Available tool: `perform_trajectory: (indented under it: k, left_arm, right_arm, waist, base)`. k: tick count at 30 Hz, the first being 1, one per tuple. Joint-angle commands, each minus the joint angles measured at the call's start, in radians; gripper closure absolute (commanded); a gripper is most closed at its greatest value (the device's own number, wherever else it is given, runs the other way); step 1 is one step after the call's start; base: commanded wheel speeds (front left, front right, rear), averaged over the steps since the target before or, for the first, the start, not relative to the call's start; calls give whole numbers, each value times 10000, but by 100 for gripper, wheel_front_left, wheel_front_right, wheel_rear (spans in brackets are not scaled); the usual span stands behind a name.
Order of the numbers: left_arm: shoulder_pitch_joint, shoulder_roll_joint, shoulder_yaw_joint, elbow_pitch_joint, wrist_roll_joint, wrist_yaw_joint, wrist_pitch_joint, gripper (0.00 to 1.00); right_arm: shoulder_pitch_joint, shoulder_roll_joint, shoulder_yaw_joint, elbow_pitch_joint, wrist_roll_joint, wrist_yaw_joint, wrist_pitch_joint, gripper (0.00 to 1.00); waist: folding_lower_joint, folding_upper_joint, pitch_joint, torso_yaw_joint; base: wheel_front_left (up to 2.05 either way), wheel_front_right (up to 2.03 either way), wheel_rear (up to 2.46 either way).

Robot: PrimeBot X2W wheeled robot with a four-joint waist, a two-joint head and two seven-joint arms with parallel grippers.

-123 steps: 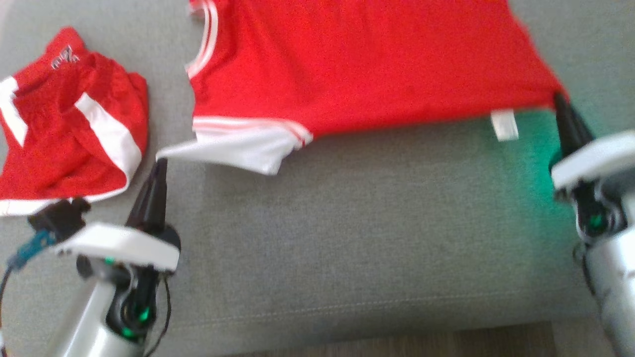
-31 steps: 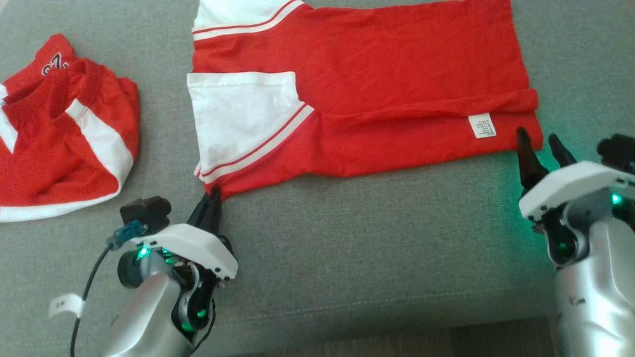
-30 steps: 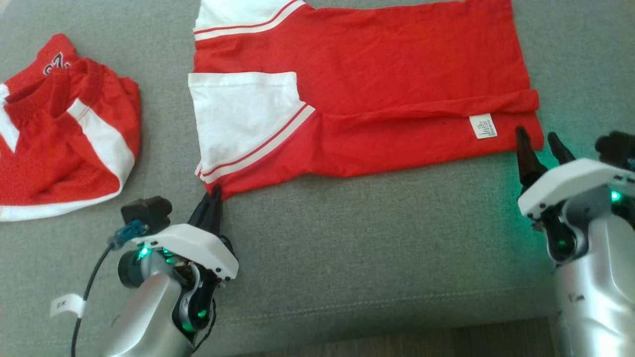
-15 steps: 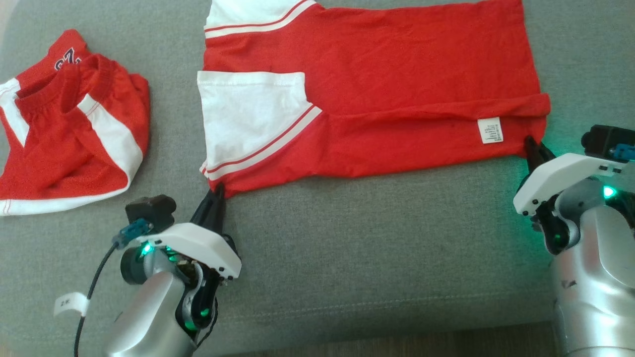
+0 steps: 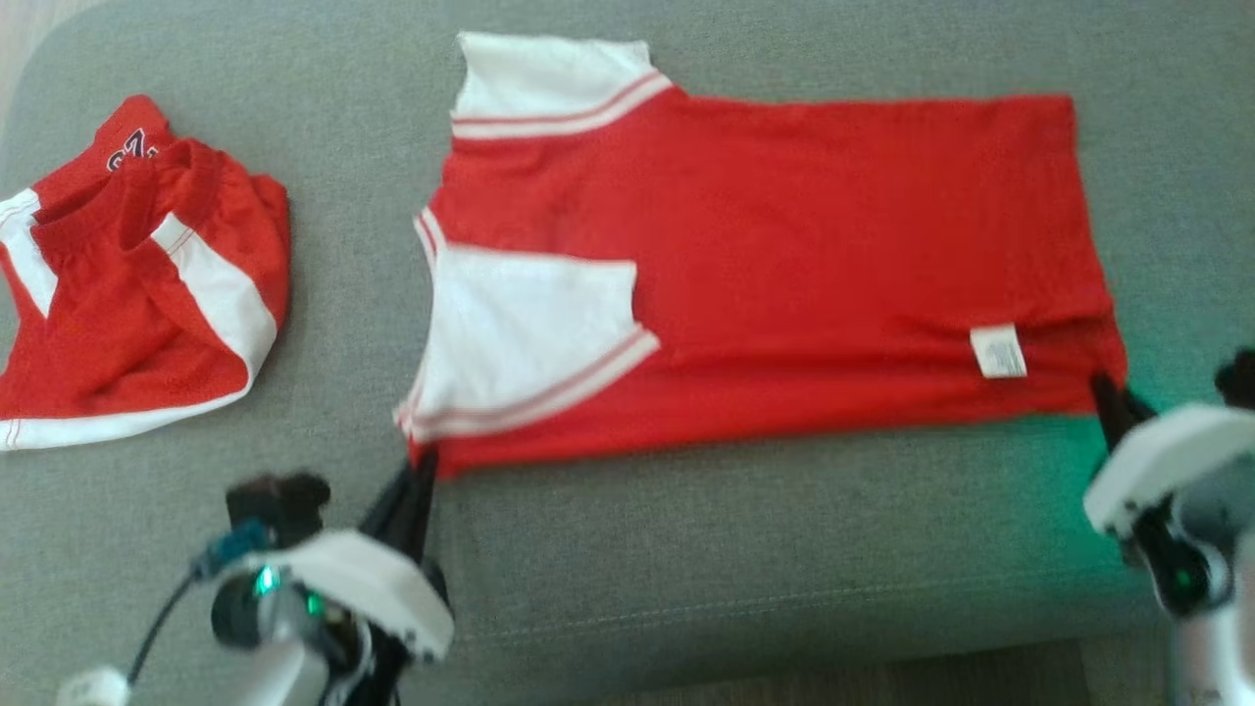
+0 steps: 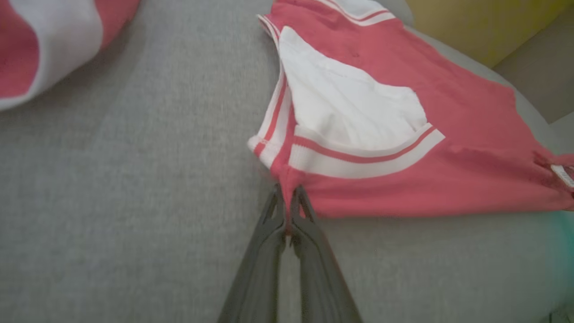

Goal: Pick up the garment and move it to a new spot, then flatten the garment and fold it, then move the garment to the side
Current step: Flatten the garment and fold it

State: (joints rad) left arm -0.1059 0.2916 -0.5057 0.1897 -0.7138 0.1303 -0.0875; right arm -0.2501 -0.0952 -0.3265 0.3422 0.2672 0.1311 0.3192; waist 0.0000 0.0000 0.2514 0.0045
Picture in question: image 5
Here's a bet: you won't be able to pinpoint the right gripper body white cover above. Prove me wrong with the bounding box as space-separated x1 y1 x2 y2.
1083 405 1255 619

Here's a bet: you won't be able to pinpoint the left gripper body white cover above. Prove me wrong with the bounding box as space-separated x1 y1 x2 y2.
235 532 454 706

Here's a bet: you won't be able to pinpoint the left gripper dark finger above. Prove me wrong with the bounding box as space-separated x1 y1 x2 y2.
365 466 418 555
407 448 439 565

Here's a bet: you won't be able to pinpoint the red white mesh shorts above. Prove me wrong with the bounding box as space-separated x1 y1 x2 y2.
0 93 293 452

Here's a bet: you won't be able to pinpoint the red white number 23 shirt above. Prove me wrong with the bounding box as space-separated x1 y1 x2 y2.
392 31 1129 479

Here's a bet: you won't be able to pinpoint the grey fabric sofa seat cushion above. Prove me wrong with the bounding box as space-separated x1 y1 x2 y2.
0 0 1255 706

